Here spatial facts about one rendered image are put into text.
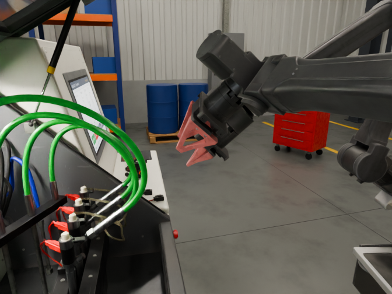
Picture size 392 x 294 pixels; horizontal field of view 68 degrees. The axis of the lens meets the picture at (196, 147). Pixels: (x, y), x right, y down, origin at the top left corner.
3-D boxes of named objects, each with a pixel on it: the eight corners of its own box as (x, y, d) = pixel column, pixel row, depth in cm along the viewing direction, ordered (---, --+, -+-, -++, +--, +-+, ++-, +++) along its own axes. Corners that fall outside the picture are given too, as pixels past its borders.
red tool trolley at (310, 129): (270, 150, 491) (275, 99, 466) (286, 145, 520) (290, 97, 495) (310, 161, 441) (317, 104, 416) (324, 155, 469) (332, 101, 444)
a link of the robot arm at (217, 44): (267, 118, 45) (300, 72, 44) (215, 70, 39) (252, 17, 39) (230, 105, 55) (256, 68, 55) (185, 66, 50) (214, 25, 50)
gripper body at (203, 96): (194, 118, 50) (225, 88, 47) (195, 96, 59) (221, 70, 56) (220, 141, 52) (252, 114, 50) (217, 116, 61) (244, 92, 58)
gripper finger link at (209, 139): (163, 146, 54) (198, 112, 50) (167, 128, 60) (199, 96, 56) (191, 167, 56) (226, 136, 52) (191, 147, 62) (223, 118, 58)
